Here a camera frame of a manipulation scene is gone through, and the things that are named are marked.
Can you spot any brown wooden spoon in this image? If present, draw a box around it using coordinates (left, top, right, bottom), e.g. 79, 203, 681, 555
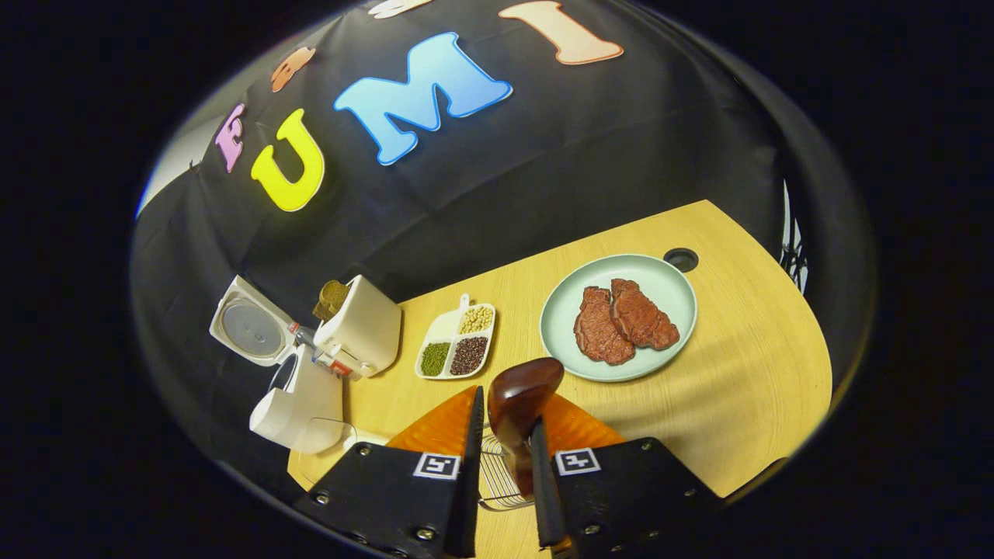
488, 357, 565, 498

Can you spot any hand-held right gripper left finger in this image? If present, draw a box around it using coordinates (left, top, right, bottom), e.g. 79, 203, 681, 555
294, 386, 486, 559

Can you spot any white toaster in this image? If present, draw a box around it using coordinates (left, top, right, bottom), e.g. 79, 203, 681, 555
313, 275, 403, 380

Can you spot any pile of dark red beans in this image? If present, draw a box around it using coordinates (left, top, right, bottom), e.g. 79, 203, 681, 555
450, 336, 488, 376

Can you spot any small clear bottle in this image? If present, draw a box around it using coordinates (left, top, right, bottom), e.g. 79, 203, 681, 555
289, 322, 354, 377

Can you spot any black backdrop cloth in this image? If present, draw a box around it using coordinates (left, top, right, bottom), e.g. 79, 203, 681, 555
132, 0, 878, 498

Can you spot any white divided dish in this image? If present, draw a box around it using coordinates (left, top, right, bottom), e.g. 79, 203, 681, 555
415, 293, 496, 380

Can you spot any metal wire chopstick holder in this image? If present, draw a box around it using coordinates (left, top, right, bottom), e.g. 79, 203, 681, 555
478, 433, 537, 512

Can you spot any white rice cooker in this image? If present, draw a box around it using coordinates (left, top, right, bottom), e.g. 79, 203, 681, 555
210, 276, 344, 455

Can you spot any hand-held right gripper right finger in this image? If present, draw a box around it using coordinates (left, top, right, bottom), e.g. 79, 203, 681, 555
528, 394, 727, 559

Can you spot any pale green plate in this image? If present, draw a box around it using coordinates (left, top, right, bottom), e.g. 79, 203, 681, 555
540, 254, 698, 383

